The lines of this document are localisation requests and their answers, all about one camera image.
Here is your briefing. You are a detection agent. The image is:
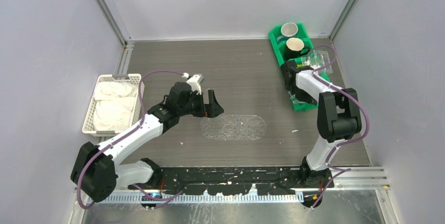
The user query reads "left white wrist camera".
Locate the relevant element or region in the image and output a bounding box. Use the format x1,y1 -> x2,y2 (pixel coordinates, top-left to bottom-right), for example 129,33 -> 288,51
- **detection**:
186,73 -> 204,95

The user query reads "blue mug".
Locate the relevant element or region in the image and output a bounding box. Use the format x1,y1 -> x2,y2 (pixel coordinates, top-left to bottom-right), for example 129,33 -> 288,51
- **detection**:
277,22 -> 299,41

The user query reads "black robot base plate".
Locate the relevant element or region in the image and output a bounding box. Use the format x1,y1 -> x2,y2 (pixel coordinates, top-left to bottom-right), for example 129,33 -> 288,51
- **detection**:
139,166 -> 332,196

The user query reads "dark green mug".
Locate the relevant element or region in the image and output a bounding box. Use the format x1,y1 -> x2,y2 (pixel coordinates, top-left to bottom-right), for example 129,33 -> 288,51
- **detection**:
283,38 -> 310,60

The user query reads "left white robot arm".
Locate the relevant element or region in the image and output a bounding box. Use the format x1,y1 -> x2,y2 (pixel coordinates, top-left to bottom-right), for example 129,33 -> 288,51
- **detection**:
70,82 -> 224,202

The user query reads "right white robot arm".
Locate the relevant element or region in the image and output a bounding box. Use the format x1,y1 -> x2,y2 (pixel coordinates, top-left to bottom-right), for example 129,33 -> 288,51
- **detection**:
280,60 -> 362,188

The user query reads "white cloth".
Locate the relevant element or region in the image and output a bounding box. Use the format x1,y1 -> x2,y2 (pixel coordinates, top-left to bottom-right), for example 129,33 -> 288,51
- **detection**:
93,81 -> 137,131

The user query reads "clear plastic bag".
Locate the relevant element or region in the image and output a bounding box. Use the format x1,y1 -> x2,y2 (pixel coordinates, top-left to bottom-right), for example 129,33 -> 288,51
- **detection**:
302,50 -> 333,76

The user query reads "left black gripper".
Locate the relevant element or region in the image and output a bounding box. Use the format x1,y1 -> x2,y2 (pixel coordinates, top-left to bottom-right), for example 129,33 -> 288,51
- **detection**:
178,90 -> 223,119

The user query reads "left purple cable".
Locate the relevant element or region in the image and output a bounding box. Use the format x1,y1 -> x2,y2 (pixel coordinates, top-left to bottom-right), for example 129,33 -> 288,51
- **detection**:
76,71 -> 188,210

